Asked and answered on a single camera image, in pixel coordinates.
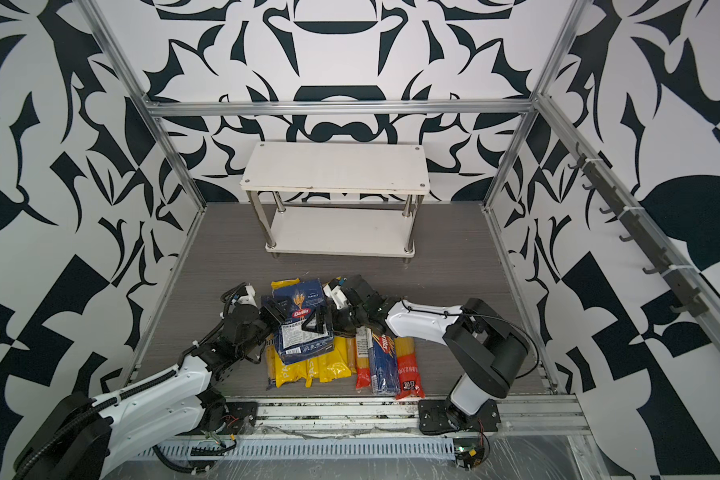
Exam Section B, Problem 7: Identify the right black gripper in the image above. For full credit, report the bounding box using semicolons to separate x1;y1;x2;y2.
301;306;371;339

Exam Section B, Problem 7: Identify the red spaghetti bag labelled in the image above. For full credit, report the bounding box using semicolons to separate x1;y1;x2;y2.
355;327;371;391

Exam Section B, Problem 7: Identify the yellow Pastatime bag barcode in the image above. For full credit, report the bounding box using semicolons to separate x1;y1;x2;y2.
317;337;356;383

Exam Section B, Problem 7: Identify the blue Barilla spaghetti box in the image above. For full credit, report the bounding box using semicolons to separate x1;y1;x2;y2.
367;330;400;396

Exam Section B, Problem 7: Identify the dark blue Barilla pasta bag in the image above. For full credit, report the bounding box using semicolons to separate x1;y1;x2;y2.
261;279;335;365

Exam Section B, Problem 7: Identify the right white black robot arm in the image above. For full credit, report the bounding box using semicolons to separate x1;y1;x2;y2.
324;275;538;420

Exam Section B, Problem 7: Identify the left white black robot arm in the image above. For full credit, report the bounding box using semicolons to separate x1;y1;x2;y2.
14;302;283;479

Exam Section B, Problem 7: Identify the white two-tier metal shelf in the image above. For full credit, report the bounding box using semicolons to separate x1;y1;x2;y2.
240;142;430;261

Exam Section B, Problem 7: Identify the dark spaghetti pack far left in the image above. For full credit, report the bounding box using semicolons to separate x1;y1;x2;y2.
264;338;276;390

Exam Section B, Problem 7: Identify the yellow Pastatime bag left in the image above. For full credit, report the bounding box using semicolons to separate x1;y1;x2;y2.
271;278;301;291

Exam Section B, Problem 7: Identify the yellow pastatime bag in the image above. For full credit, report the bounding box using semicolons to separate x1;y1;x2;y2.
274;354;319;388
271;278;301;291

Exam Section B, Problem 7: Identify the yellow Pastatime bag middle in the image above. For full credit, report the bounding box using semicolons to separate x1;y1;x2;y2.
274;354;319;388

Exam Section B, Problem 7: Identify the small circuit board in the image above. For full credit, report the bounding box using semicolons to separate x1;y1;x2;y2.
454;435;490;470

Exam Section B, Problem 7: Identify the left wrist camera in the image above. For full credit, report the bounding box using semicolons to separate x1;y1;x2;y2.
229;284;258;307

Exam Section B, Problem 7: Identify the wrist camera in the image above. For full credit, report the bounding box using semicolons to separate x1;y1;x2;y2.
323;280;349;310
229;284;258;307

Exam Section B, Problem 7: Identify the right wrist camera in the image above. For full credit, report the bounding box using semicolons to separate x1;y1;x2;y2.
323;280;349;310

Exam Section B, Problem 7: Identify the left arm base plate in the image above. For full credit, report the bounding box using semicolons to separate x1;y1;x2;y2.
198;401;258;435

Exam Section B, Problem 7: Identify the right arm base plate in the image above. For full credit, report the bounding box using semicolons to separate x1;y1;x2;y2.
418;399;501;436

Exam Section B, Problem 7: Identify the white slotted cable duct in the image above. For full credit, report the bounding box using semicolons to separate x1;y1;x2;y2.
160;437;456;461

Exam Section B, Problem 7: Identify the dark wall hook rack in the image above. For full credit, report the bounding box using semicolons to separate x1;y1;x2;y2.
569;143;710;318

